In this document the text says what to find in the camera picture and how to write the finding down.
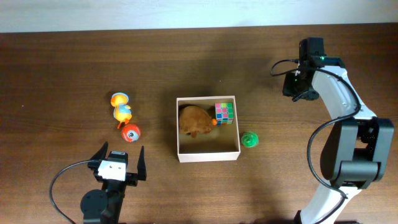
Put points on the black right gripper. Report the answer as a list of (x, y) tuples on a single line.
[(288, 91)]

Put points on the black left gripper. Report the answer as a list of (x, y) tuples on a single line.
[(132, 179)]

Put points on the green ridged ball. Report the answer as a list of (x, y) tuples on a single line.
[(250, 139)]

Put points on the colourful puzzle cube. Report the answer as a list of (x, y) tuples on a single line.
[(224, 114)]

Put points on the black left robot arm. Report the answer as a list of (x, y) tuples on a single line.
[(104, 205)]

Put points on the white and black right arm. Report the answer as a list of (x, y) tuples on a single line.
[(356, 151)]

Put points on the red and grey ball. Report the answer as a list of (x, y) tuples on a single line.
[(131, 132)]

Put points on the orange duck toy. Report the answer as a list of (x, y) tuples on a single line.
[(122, 111)]

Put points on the pink cardboard box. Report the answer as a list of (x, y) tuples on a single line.
[(222, 144)]

